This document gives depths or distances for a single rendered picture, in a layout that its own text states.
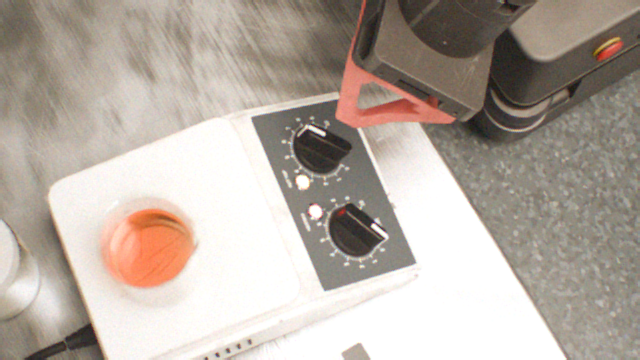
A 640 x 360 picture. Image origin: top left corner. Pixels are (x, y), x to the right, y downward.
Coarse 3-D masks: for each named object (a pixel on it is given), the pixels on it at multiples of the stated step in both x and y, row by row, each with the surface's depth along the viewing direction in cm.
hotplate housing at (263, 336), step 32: (320, 96) 84; (256, 160) 79; (288, 224) 78; (416, 256) 82; (320, 288) 78; (352, 288) 79; (384, 288) 81; (256, 320) 77; (288, 320) 78; (192, 352) 77; (224, 352) 79
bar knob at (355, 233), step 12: (348, 204) 79; (336, 216) 79; (348, 216) 79; (360, 216) 79; (336, 228) 79; (348, 228) 79; (360, 228) 79; (372, 228) 79; (336, 240) 79; (348, 240) 79; (360, 240) 80; (372, 240) 79; (384, 240) 79; (348, 252) 79; (360, 252) 79
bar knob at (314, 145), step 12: (300, 132) 80; (312, 132) 80; (324, 132) 80; (300, 144) 81; (312, 144) 80; (324, 144) 80; (336, 144) 80; (348, 144) 81; (300, 156) 80; (312, 156) 81; (324, 156) 81; (336, 156) 81; (312, 168) 81; (324, 168) 81
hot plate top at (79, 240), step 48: (192, 144) 78; (240, 144) 78; (96, 192) 77; (192, 192) 77; (240, 192) 77; (240, 240) 76; (96, 288) 75; (240, 288) 75; (288, 288) 75; (144, 336) 75; (192, 336) 75
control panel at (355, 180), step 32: (256, 128) 80; (288, 128) 81; (352, 128) 84; (288, 160) 80; (352, 160) 83; (288, 192) 79; (320, 192) 80; (352, 192) 82; (384, 192) 83; (320, 224) 79; (384, 224) 82; (320, 256) 78; (352, 256) 80; (384, 256) 81
